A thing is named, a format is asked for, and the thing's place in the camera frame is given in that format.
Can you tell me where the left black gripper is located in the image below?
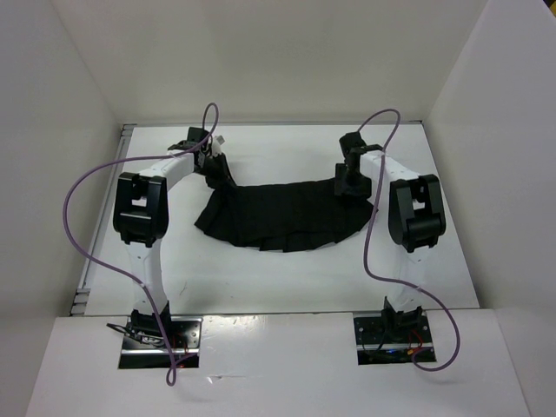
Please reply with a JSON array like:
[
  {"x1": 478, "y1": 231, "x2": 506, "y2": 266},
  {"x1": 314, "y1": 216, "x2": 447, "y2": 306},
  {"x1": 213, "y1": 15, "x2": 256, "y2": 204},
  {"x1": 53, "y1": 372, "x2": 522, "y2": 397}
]
[{"x1": 195, "y1": 152, "x2": 237, "y2": 191}]

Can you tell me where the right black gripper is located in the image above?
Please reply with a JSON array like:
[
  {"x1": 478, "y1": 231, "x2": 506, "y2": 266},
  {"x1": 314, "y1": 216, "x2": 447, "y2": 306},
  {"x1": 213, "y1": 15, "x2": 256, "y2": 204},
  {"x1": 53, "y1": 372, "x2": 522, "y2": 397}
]
[{"x1": 334, "y1": 162, "x2": 374, "y2": 202}]

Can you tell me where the black skirt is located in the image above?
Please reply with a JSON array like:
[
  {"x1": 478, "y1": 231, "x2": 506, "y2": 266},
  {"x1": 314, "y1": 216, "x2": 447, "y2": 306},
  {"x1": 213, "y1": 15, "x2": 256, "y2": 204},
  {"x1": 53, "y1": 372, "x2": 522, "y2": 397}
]
[{"x1": 195, "y1": 177, "x2": 373, "y2": 253}]

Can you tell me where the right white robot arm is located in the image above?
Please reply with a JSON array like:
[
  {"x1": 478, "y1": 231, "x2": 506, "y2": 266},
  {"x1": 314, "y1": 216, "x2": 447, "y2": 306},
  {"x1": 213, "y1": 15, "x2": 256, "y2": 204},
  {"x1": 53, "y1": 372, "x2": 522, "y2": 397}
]
[{"x1": 334, "y1": 132, "x2": 448, "y2": 341}]

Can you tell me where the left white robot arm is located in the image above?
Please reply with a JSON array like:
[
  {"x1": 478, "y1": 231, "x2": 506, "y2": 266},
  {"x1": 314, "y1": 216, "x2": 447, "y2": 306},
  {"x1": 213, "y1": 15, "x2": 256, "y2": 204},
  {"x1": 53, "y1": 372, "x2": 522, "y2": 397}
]
[{"x1": 113, "y1": 127, "x2": 234, "y2": 348}]

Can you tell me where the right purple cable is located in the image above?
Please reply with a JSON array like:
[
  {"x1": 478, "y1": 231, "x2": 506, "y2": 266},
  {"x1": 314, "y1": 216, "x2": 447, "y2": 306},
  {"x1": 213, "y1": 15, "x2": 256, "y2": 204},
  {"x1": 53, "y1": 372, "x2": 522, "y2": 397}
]
[{"x1": 356, "y1": 109, "x2": 462, "y2": 372}]

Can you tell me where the purple cable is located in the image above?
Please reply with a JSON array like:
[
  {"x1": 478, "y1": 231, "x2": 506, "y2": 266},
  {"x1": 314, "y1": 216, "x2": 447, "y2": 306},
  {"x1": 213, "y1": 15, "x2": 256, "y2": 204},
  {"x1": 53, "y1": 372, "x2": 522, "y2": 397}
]
[
  {"x1": 63, "y1": 102, "x2": 221, "y2": 387},
  {"x1": 356, "y1": 109, "x2": 462, "y2": 372}
]

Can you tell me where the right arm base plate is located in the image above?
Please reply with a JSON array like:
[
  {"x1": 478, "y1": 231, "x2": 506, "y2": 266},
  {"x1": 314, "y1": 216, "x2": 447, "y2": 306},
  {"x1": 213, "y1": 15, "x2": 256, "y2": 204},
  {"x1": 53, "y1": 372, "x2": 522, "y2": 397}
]
[{"x1": 353, "y1": 314, "x2": 436, "y2": 366}]

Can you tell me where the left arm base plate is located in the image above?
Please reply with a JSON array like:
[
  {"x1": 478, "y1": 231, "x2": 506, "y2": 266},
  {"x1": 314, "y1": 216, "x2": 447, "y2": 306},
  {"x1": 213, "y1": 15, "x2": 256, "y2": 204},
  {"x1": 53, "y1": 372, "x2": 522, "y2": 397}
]
[{"x1": 118, "y1": 316, "x2": 203, "y2": 370}]

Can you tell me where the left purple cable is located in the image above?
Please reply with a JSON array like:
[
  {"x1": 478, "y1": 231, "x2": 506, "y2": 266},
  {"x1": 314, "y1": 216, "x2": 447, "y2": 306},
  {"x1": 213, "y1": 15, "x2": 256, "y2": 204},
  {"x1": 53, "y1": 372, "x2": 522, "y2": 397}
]
[{"x1": 63, "y1": 102, "x2": 221, "y2": 387}]

